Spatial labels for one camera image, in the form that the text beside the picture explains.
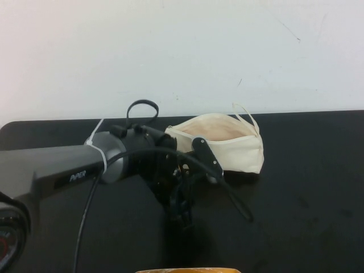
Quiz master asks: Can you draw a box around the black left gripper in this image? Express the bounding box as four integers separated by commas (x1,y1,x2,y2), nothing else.
143,152,201,230

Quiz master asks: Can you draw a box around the cream fabric pencil case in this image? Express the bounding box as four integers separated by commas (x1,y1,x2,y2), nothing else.
164,102,265,175

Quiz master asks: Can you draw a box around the orange yellow tape roll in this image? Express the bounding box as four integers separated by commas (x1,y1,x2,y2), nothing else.
134,266,241,273

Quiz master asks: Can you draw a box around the white zip tie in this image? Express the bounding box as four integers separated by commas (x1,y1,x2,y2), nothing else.
84,118,109,173

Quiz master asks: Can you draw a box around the long black arm cable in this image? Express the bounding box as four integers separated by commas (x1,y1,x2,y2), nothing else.
76,150,217,273

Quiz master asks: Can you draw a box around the black looped cable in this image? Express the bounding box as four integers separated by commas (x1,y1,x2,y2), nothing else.
126,99,160,134

